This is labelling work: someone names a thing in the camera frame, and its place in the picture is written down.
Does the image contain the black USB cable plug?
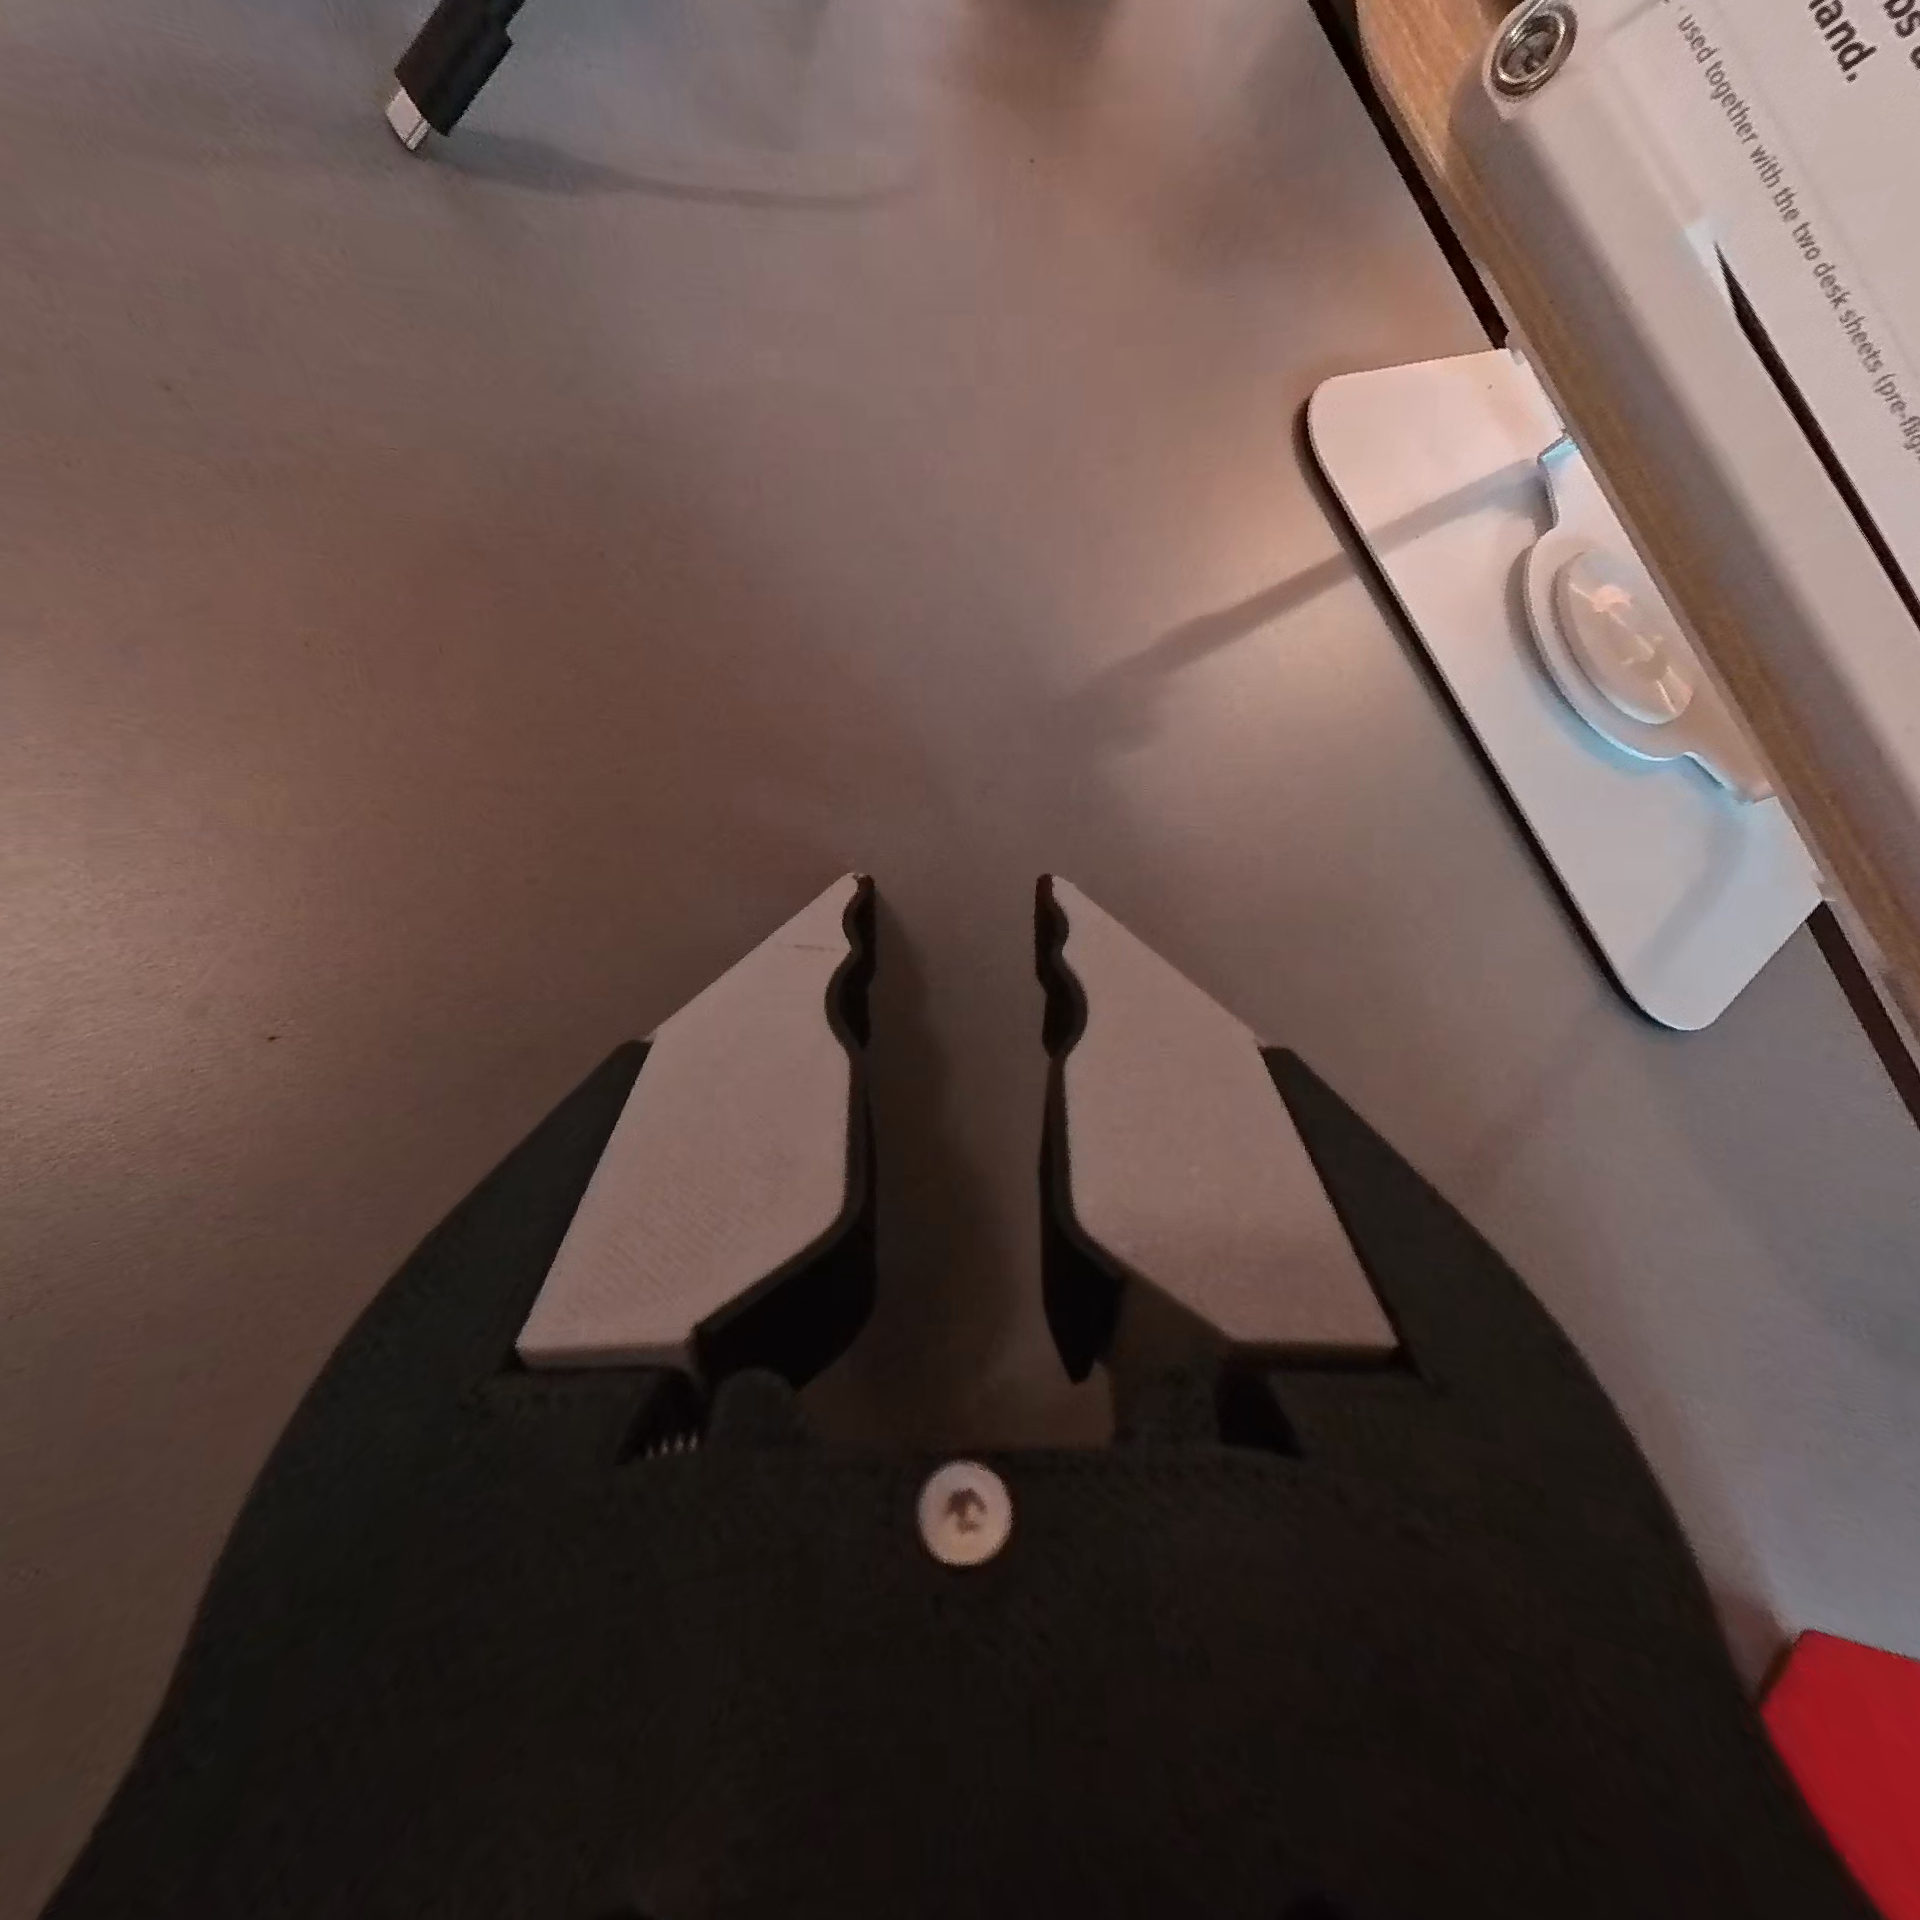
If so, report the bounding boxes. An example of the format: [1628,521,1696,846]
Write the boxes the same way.
[381,0,531,153]

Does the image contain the white instruction sheet holder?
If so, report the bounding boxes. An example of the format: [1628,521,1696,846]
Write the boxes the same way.
[1308,0,1920,1127]

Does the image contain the metal standoff screw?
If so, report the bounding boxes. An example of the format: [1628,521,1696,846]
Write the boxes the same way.
[1485,0,1580,96]

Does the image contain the white metal stand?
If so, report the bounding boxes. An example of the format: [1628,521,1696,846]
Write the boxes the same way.
[1308,0,1920,1038]

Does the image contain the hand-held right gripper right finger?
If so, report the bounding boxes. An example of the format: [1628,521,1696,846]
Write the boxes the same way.
[1036,873,1407,1385]

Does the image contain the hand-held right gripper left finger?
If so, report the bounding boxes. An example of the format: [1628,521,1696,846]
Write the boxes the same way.
[513,872,879,1390]

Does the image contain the red object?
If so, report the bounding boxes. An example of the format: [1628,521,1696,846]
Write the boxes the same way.
[1757,1630,1920,1920]

